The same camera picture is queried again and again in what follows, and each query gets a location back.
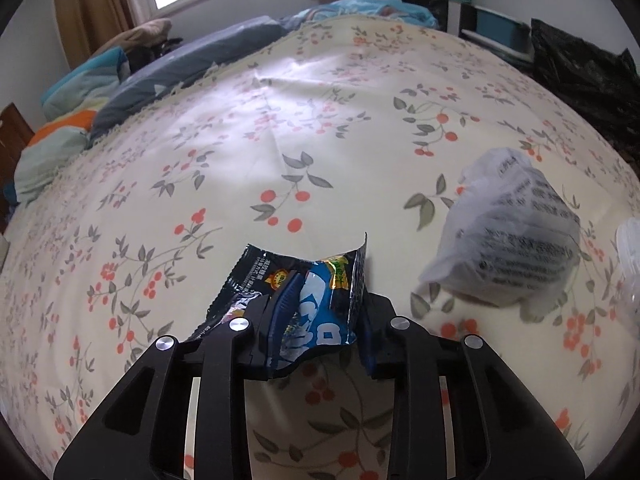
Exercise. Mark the black garbage bag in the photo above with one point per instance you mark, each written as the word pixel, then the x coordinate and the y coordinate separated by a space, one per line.
pixel 585 77

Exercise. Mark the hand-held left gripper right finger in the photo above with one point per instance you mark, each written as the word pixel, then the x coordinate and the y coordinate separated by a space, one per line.
pixel 367 342

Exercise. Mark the black chair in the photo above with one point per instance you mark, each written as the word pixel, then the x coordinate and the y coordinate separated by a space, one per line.
pixel 159 49

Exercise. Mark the beige folded blanket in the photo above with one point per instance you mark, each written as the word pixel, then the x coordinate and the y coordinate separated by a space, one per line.
pixel 145 35

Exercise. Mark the grey printed plastic bag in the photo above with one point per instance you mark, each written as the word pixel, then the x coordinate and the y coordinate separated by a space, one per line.
pixel 515 230

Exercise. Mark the teal blanket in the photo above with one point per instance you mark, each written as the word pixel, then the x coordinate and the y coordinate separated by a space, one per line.
pixel 370 7

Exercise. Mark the striped folded quilt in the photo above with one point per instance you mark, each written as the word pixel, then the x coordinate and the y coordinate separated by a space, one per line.
pixel 62 120

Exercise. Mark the floral bed sheet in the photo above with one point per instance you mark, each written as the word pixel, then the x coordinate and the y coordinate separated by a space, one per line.
pixel 240 160

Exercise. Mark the clear crumpled plastic container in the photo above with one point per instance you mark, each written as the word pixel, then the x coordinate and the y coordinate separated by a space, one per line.
pixel 631 265

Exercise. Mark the grey triangle print pillow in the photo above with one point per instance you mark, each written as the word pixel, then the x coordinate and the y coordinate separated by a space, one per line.
pixel 190 70

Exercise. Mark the black blue snack wrapper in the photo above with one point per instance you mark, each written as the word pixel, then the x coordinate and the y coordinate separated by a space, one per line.
pixel 325 280

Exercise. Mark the white blue storage drawers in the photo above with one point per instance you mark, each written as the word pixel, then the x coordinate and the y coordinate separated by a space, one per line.
pixel 492 27

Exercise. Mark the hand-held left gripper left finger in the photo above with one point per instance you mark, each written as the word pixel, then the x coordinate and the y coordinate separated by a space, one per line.
pixel 285 297

